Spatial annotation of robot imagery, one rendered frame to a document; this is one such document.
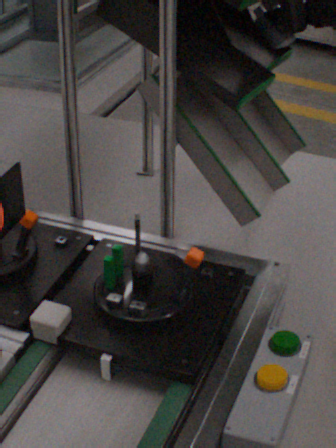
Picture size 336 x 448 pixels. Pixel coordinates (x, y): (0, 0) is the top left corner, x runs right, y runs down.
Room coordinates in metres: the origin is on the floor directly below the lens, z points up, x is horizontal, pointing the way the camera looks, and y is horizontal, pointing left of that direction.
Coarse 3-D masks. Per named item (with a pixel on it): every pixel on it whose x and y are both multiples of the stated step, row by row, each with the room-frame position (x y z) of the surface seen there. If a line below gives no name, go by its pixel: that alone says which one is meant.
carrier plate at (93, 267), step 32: (96, 256) 0.87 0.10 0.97; (128, 256) 0.87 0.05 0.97; (160, 256) 0.87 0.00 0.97; (64, 288) 0.79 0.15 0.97; (224, 288) 0.79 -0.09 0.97; (96, 320) 0.72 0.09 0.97; (192, 320) 0.72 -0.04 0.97; (224, 320) 0.73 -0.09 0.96; (96, 352) 0.66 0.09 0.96; (128, 352) 0.65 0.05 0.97; (160, 352) 0.65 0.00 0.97; (192, 352) 0.65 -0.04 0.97; (192, 384) 0.61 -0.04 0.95
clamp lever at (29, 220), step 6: (30, 210) 0.84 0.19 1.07; (24, 216) 0.82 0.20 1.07; (30, 216) 0.82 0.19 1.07; (36, 216) 0.83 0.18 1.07; (24, 222) 0.82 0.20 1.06; (30, 222) 0.82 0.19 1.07; (24, 228) 0.82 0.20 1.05; (30, 228) 0.82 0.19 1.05; (24, 234) 0.82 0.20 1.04; (18, 240) 0.83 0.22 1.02; (24, 240) 0.83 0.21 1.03; (18, 246) 0.83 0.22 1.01; (24, 246) 0.83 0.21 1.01; (18, 252) 0.83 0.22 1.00
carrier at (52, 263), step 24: (48, 240) 0.91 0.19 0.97; (72, 240) 0.91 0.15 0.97; (0, 264) 0.81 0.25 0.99; (24, 264) 0.82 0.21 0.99; (48, 264) 0.84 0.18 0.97; (72, 264) 0.85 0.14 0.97; (0, 288) 0.78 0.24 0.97; (24, 288) 0.78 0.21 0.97; (48, 288) 0.78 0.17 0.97; (0, 312) 0.73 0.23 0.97; (24, 312) 0.73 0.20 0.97
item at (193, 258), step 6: (180, 252) 0.75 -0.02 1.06; (192, 252) 0.73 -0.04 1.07; (198, 252) 0.74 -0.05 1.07; (180, 258) 0.74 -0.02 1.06; (186, 258) 0.73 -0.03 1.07; (192, 258) 0.73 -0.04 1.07; (198, 258) 0.73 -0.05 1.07; (186, 264) 0.73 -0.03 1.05; (192, 264) 0.73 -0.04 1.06; (198, 264) 0.73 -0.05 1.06; (186, 270) 0.73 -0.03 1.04; (192, 270) 0.73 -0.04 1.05; (180, 276) 0.74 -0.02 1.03; (186, 276) 0.73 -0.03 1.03; (180, 282) 0.74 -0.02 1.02; (186, 282) 0.73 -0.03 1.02; (174, 288) 0.74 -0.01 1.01; (180, 288) 0.74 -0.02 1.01; (180, 294) 0.74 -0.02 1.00
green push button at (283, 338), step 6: (276, 336) 0.68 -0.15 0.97; (282, 336) 0.68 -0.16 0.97; (288, 336) 0.68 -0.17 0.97; (294, 336) 0.68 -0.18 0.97; (276, 342) 0.67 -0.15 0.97; (282, 342) 0.66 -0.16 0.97; (288, 342) 0.66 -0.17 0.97; (294, 342) 0.66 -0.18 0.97; (276, 348) 0.66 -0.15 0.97; (282, 348) 0.65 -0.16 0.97; (288, 348) 0.65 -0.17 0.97; (294, 348) 0.65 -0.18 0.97
